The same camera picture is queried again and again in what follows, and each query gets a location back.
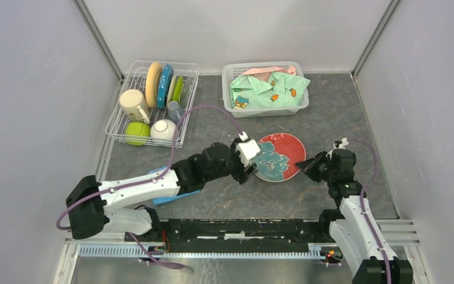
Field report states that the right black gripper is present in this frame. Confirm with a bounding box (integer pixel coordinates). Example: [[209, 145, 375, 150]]
[[295, 150, 336, 183]]

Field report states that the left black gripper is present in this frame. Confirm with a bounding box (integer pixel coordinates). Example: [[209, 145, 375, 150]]
[[205, 138, 259, 185]]

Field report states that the red plate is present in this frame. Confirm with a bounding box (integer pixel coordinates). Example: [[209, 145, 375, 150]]
[[256, 133, 307, 182]]

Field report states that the white round bowl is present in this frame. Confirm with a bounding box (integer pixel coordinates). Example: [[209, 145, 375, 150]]
[[150, 119, 176, 141]]

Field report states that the lime green plate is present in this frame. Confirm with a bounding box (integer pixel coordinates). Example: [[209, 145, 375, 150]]
[[172, 76, 184, 104]]

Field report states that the lime green bowl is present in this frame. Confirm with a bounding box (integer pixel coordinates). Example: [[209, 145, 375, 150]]
[[125, 122, 151, 146]]

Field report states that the cream plate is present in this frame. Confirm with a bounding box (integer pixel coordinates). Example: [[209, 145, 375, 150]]
[[166, 75, 177, 104]]

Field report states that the blue polka dot plate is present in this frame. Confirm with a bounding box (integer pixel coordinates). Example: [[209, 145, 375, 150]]
[[157, 64, 174, 108]]

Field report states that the green interior mug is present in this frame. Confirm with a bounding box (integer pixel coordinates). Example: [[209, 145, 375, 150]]
[[118, 89, 150, 124]]

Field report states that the orange plate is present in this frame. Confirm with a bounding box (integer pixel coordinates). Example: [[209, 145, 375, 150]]
[[144, 62, 163, 108]]

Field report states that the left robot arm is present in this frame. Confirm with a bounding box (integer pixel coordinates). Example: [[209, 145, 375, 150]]
[[66, 138, 261, 241]]

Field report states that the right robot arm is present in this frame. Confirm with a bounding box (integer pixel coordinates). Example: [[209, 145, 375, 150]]
[[295, 148, 414, 283]]

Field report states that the mint green printed shirt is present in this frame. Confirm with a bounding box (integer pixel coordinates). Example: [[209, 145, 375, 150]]
[[229, 72, 310, 110]]

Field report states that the blue folded cloth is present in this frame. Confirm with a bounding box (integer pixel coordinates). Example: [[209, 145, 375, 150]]
[[148, 166, 199, 205]]

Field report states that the pink cloth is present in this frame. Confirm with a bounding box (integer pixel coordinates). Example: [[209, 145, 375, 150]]
[[242, 66, 297, 82]]

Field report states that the white plastic basket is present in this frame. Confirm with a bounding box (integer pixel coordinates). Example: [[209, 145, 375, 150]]
[[222, 61, 310, 118]]

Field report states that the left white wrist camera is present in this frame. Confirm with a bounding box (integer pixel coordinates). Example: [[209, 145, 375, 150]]
[[235, 131, 261, 167]]

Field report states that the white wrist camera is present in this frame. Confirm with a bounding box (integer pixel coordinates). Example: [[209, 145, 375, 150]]
[[235, 131, 261, 167], [330, 137, 349, 151]]

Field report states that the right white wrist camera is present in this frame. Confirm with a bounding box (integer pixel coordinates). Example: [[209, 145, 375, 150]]
[[330, 137, 349, 151]]

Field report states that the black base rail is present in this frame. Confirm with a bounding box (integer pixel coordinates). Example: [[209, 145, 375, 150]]
[[136, 219, 335, 253]]

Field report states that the white wire dish rack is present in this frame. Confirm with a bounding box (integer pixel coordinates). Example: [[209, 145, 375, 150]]
[[105, 60, 199, 148]]

